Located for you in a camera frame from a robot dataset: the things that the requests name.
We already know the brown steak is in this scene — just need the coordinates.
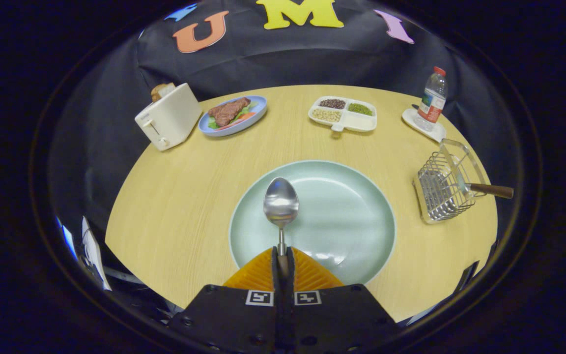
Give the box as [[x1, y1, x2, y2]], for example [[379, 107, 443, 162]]
[[208, 97, 252, 127]]

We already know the light green plate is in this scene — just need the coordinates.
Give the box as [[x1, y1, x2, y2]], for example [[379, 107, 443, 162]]
[[228, 160, 397, 286]]

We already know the clear red-capped water bottle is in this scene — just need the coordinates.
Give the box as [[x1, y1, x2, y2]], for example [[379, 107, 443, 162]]
[[420, 66, 448, 132]]

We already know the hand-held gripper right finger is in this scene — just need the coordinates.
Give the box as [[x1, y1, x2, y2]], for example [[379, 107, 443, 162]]
[[283, 246, 401, 354]]

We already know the black backdrop cloth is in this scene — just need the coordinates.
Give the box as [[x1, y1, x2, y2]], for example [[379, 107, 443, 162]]
[[47, 0, 524, 276]]

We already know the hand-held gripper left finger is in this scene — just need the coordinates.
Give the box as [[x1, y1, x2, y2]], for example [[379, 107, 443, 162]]
[[168, 246, 283, 354]]

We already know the metal wire basket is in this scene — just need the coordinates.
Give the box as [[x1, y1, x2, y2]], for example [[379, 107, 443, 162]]
[[413, 139, 487, 225]]

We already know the metal fork with wooden handle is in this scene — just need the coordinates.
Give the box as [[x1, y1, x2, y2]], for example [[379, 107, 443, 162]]
[[440, 147, 514, 200]]

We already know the metal spoon with wooden handle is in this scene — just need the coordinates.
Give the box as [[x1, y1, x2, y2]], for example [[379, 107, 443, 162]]
[[263, 177, 300, 276]]

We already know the white divided tray with beans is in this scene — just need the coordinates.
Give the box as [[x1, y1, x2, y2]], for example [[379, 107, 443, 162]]
[[308, 96, 378, 133]]

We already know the white square coaster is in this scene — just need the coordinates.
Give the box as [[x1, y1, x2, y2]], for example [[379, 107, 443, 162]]
[[402, 107, 447, 143]]

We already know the toasted bread slice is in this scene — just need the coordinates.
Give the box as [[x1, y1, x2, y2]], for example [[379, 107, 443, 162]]
[[151, 83, 175, 103]]

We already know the white paper sheet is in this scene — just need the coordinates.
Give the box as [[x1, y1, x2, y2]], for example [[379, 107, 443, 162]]
[[82, 216, 113, 292]]

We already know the blue plate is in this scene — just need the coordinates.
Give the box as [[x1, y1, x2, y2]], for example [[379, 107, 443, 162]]
[[198, 95, 268, 137]]

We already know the white toaster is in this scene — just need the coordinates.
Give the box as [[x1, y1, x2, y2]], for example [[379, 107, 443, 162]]
[[135, 83, 203, 151]]

